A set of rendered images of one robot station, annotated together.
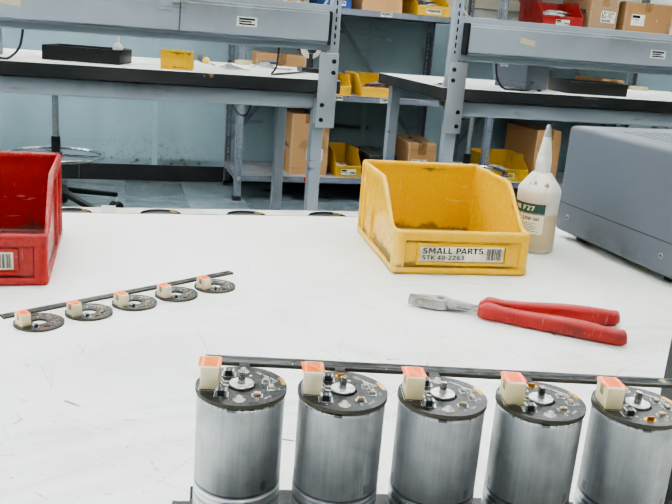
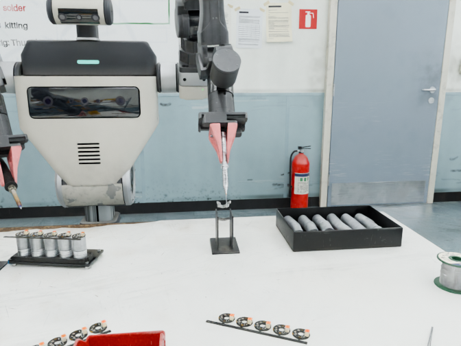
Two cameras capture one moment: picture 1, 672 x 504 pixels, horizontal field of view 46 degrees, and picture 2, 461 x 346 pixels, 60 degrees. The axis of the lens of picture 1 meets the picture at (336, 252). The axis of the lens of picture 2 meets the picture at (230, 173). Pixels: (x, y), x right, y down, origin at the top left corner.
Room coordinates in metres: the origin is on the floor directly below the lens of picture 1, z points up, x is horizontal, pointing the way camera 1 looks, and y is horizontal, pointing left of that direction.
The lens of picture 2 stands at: (0.87, 0.42, 1.10)
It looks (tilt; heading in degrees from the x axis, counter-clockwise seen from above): 13 degrees down; 189
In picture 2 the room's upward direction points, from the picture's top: straight up
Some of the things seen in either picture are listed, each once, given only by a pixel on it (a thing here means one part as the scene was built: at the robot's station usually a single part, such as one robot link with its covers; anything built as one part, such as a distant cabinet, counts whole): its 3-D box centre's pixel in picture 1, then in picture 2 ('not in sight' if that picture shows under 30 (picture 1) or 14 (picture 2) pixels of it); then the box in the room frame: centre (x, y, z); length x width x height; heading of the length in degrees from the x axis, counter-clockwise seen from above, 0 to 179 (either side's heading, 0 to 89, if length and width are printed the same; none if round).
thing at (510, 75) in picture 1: (521, 75); not in sight; (2.94, -0.62, 0.80); 0.15 x 0.12 x 0.10; 35
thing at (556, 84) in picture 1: (587, 87); not in sight; (3.04, -0.88, 0.77); 0.24 x 0.16 x 0.04; 105
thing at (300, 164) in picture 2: not in sight; (300, 178); (-2.50, 0.49, 0.29); 0.16 x 0.15 x 0.55; 106
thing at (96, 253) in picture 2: not in sight; (57, 257); (0.19, -0.03, 0.76); 0.16 x 0.07 x 0.01; 94
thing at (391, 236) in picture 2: not in sight; (335, 226); (-0.03, 0.52, 0.77); 0.24 x 0.16 x 0.04; 106
